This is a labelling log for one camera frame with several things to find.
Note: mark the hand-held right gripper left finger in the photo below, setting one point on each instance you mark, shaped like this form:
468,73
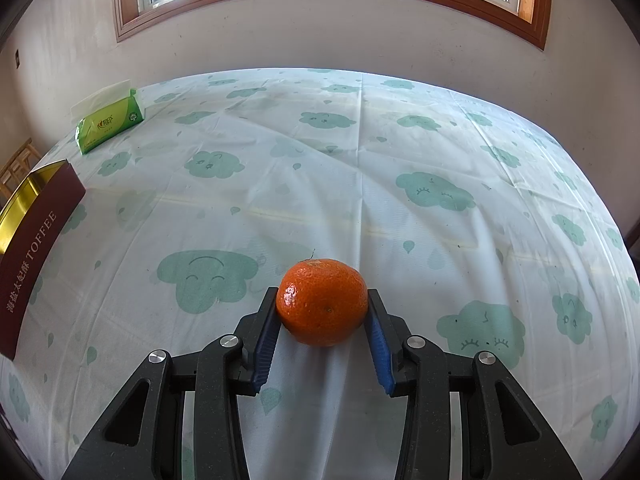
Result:
265,350

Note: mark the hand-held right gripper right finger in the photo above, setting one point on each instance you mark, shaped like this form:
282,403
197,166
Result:
380,355

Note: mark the large mandarin orange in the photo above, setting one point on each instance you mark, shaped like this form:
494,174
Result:
321,305

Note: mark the maroon tin box gold inside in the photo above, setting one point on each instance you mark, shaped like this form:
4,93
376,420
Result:
35,240

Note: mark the green tissue pack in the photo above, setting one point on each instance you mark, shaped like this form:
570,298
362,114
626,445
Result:
110,122

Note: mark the wooden chair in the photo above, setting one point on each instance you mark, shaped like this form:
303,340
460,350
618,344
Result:
17,160

